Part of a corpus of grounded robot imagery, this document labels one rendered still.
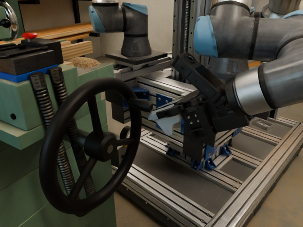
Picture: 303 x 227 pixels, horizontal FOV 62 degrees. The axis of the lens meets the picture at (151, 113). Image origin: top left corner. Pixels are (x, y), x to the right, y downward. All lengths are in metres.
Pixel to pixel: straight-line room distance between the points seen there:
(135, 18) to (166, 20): 2.84
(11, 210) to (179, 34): 0.90
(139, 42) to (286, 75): 0.90
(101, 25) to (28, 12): 2.65
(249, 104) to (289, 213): 1.28
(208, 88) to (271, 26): 0.14
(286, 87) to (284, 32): 0.11
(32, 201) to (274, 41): 0.64
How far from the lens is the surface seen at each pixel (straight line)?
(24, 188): 0.70
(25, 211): 0.73
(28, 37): 0.58
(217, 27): 0.49
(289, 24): 0.50
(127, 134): 0.83
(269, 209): 1.65
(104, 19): 1.17
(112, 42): 4.62
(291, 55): 0.43
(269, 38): 0.48
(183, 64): 0.47
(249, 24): 0.49
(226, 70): 0.93
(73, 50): 0.89
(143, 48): 1.23
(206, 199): 1.29
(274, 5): 0.88
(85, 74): 0.72
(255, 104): 0.43
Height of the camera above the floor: 1.11
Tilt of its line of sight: 26 degrees down
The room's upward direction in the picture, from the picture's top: straight up
